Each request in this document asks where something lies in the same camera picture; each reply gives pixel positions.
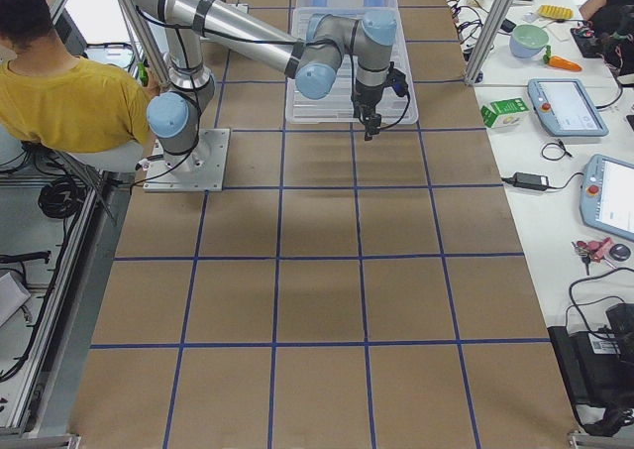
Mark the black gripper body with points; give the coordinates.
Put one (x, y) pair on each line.
(366, 97)

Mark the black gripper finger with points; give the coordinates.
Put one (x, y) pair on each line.
(372, 123)

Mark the green white carton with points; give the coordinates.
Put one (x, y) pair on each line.
(503, 113)

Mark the black power adapter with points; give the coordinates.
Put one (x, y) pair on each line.
(530, 181)

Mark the green bowl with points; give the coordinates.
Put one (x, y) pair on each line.
(527, 40)

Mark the grey teach pendant tablet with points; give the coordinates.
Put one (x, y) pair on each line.
(564, 108)

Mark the toy carrot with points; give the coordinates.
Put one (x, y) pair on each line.
(559, 62)

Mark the person in yellow shirt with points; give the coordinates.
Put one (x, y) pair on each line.
(67, 103)

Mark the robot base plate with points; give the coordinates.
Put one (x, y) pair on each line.
(203, 170)

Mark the aluminium frame post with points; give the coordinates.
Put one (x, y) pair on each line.
(492, 23)

